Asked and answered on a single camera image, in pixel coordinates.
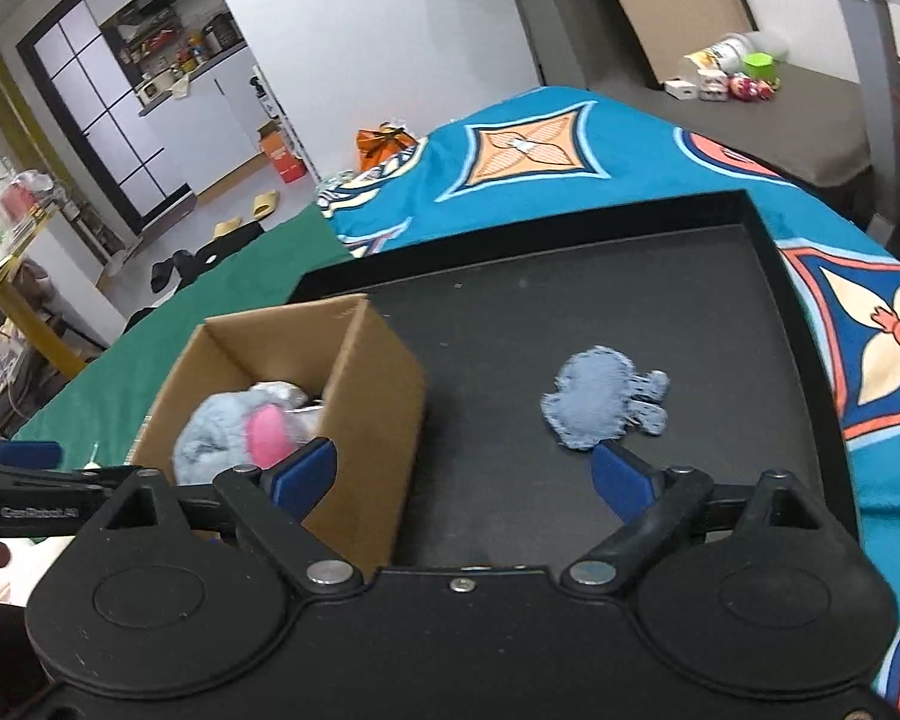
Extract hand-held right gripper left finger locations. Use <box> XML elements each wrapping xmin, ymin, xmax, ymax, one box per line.
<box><xmin>105</xmin><ymin>439</ymin><xmax>365</xmax><ymax>592</ymax></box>

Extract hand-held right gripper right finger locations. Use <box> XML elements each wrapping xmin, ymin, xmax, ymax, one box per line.
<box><xmin>562</xmin><ymin>441</ymin><xmax>833</xmax><ymax>590</ymax></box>

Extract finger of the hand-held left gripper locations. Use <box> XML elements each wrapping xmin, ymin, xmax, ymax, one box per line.
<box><xmin>0</xmin><ymin>441</ymin><xmax>142</xmax><ymax>492</ymax></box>

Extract denim patch toy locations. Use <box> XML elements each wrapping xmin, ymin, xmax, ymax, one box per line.
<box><xmin>540</xmin><ymin>346</ymin><xmax>671</xmax><ymax>452</ymax></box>

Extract brown cardboard box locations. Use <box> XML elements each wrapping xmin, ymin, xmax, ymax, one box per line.
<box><xmin>129</xmin><ymin>294</ymin><xmax>427</xmax><ymax>569</ymax></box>

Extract grey plush toy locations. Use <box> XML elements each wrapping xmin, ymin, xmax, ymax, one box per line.
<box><xmin>174</xmin><ymin>382</ymin><xmax>323</xmax><ymax>487</ymax></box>

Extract black tray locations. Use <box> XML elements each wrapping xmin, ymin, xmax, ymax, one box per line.
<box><xmin>285</xmin><ymin>191</ymin><xmax>860</xmax><ymax>569</ymax></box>

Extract green cloth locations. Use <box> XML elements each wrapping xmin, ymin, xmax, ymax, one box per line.
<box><xmin>11</xmin><ymin>202</ymin><xmax>357</xmax><ymax>470</ymax></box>

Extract yellow table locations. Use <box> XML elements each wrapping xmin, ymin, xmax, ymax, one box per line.
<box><xmin>0</xmin><ymin>206</ymin><xmax>87</xmax><ymax>383</ymax></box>

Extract black stool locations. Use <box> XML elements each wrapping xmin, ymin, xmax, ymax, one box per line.
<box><xmin>172</xmin><ymin>221</ymin><xmax>267</xmax><ymax>290</ymax></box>

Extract glass jars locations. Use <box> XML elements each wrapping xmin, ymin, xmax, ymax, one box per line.
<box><xmin>0</xmin><ymin>157</ymin><xmax>65</xmax><ymax>241</ymax></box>

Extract orange box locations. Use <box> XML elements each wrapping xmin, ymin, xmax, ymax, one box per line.
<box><xmin>259</xmin><ymin>124</ymin><xmax>306</xmax><ymax>182</ymax></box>

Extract orange bag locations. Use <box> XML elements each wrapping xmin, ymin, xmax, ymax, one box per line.
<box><xmin>356</xmin><ymin>122</ymin><xmax>419</xmax><ymax>170</ymax></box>

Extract black framed door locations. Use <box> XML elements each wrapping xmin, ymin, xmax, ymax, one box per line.
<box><xmin>16</xmin><ymin>0</ymin><xmax>196</xmax><ymax>237</ymax></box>

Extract white rack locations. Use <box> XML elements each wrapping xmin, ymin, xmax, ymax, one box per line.
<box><xmin>251</xmin><ymin>64</ymin><xmax>301</xmax><ymax>166</ymax></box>

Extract grey mattress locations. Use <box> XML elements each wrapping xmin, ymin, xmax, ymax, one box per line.
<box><xmin>506</xmin><ymin>0</ymin><xmax>875</xmax><ymax>188</ymax></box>

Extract red toy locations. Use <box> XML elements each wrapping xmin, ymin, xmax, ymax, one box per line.
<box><xmin>727</xmin><ymin>73</ymin><xmax>781</xmax><ymax>102</ymax></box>

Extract cluttered kitchen shelf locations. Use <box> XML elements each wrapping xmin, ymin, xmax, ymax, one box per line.
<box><xmin>101</xmin><ymin>0</ymin><xmax>252</xmax><ymax>117</ymax></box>

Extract wooden board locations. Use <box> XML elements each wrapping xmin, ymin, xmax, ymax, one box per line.
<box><xmin>581</xmin><ymin>0</ymin><xmax>758</xmax><ymax>87</ymax></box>

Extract white table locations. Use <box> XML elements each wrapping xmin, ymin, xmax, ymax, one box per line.
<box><xmin>825</xmin><ymin>0</ymin><xmax>900</xmax><ymax>188</ymax></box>

